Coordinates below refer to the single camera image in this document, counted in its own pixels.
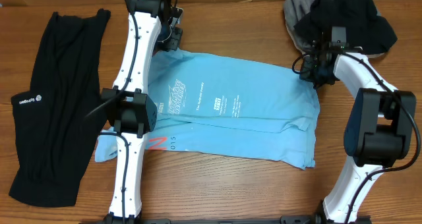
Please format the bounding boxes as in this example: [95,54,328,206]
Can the light blue printed t-shirt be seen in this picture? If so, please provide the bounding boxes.
[94,48,321,171]

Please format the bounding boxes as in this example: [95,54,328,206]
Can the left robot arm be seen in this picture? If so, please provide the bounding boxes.
[101,0,183,223]

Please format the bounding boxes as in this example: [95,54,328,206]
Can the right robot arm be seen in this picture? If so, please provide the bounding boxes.
[297,26,421,223]

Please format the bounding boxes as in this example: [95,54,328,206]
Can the black folded garment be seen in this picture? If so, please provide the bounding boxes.
[294,0,398,55]

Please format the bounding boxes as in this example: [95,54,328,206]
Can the grey folded garment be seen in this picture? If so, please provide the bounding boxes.
[282,0,383,59]

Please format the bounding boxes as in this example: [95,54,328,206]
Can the black garment with white logo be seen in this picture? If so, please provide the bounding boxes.
[9,9,111,208]

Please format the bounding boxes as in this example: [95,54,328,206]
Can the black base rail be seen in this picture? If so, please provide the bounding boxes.
[81,215,372,224]

